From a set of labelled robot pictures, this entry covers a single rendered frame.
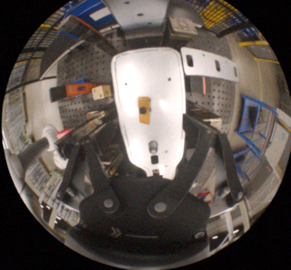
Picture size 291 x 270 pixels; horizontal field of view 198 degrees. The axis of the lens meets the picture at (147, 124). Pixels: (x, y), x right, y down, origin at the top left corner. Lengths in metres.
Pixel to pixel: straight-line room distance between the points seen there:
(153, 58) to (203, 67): 0.17
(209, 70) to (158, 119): 0.25
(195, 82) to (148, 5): 0.28
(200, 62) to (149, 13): 0.22
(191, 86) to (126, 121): 0.25
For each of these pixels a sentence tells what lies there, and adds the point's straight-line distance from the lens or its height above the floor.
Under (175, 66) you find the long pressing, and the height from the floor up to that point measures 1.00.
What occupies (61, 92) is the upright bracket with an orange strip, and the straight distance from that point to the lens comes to 0.20.
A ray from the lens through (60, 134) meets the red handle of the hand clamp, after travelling 0.31.
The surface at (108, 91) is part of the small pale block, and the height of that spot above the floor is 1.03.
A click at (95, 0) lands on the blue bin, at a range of 0.49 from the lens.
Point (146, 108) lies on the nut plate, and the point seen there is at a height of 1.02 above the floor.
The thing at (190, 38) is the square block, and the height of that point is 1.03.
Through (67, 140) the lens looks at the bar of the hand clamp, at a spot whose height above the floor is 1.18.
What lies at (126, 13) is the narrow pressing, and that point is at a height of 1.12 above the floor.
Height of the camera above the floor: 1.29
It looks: 68 degrees down
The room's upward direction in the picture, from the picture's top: 175 degrees counter-clockwise
